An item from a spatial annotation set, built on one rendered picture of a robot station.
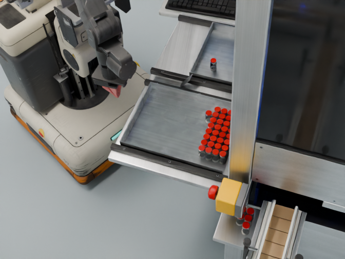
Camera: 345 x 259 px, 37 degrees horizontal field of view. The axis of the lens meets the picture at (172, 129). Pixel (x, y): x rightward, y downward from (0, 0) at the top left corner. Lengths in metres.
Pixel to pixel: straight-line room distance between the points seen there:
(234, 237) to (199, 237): 0.97
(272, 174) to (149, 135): 0.48
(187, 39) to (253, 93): 0.86
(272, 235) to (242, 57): 0.58
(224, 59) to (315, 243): 0.71
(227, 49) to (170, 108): 0.33
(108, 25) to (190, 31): 0.69
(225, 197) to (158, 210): 1.17
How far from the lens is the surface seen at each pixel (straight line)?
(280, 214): 1.48
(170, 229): 2.47
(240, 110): 1.18
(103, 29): 1.32
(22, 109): 2.68
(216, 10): 2.13
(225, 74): 1.82
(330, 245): 1.65
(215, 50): 1.90
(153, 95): 1.77
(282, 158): 1.29
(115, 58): 1.32
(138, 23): 3.34
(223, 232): 1.50
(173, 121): 1.70
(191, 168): 1.57
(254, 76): 1.08
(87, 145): 2.43
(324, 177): 1.32
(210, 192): 1.41
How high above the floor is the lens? 2.25
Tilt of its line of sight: 54 degrees down
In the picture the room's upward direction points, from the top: 6 degrees counter-clockwise
